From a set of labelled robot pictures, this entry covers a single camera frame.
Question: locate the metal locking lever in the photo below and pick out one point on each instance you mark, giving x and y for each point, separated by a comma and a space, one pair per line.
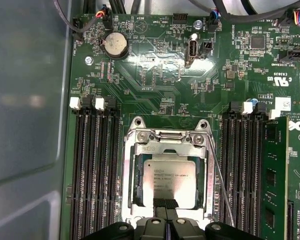
219, 175

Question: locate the black grey PC case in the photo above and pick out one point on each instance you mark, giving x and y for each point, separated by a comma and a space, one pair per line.
27, 100

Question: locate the silver CPU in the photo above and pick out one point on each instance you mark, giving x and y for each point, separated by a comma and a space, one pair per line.
170, 172

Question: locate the round coin battery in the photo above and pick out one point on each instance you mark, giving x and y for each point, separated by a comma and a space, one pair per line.
116, 45

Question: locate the CPU socket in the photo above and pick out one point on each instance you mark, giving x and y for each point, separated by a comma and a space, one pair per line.
126, 180

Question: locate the black expansion slot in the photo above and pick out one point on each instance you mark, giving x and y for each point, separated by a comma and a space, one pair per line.
290, 222

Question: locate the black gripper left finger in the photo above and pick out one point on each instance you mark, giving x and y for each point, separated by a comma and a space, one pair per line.
160, 225

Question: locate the green RAM stick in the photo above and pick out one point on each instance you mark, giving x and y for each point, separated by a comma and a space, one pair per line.
275, 162

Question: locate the internal USB port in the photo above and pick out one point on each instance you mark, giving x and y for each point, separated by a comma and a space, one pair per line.
192, 50

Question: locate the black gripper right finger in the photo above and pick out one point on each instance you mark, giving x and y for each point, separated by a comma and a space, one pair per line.
175, 225

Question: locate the green motherboard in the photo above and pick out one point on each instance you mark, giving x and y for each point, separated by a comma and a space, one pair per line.
165, 82

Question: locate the silver board screw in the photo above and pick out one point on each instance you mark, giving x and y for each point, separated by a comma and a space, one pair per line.
89, 60
197, 24

